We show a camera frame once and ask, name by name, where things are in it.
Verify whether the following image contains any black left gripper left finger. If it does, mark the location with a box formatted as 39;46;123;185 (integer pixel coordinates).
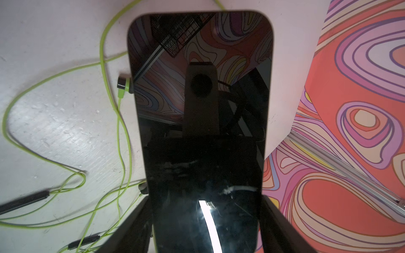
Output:
97;196;152;253

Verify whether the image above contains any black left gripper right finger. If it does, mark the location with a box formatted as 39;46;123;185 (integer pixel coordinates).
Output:
259;195;316;253

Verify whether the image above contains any green earphones set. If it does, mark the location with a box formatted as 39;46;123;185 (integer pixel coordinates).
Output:
0;0;227;253

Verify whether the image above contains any black smartphone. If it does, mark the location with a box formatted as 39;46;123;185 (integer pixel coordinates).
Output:
127;11;273;253

